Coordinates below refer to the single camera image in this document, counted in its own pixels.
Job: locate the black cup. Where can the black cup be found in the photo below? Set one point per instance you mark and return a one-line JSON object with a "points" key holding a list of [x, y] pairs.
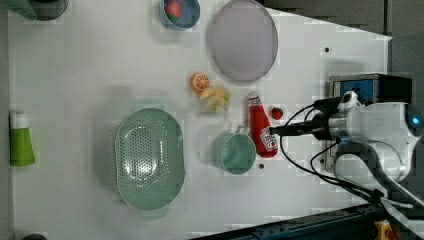
{"points": [[47, 10]]}

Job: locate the red plush ketchup bottle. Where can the red plush ketchup bottle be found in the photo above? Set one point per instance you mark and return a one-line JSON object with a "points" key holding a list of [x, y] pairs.
{"points": [[266, 144]]}

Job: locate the yellow banana toy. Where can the yellow banana toy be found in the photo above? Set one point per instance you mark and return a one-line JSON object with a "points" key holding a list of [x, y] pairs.
{"points": [[221, 96]]}

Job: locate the green squeeze bottle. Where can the green squeeze bottle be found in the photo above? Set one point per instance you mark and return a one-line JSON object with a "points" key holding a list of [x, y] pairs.
{"points": [[21, 148]]}

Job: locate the blue small bowl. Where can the blue small bowl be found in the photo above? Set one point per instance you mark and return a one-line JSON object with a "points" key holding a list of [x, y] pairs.
{"points": [[191, 12]]}

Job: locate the grey round plate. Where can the grey round plate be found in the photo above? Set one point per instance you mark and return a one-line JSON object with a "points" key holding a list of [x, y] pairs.
{"points": [[244, 40]]}

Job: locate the green plastic scoop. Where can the green plastic scoop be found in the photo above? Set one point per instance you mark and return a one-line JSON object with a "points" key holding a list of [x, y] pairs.
{"points": [[20, 7]]}

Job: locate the red strawberry in bowl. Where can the red strawberry in bowl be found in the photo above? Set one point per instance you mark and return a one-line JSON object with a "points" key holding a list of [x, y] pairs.
{"points": [[173, 10]]}

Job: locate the green plastic strainer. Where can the green plastic strainer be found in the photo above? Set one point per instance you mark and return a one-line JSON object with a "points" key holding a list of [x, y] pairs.
{"points": [[149, 158]]}

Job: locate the yellow clamp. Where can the yellow clamp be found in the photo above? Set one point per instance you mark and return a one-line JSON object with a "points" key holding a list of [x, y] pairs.
{"points": [[384, 231]]}

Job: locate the teal metal mug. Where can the teal metal mug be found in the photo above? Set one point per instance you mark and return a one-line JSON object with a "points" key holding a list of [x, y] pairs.
{"points": [[235, 152]]}

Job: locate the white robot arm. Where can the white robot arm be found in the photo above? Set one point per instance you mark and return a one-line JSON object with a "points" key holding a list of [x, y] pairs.
{"points": [[366, 178]]}

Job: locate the orange slice toy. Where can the orange slice toy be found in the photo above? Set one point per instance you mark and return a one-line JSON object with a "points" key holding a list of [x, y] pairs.
{"points": [[199, 82]]}

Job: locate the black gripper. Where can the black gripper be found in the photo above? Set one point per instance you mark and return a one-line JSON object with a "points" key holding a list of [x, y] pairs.
{"points": [[318, 126]]}

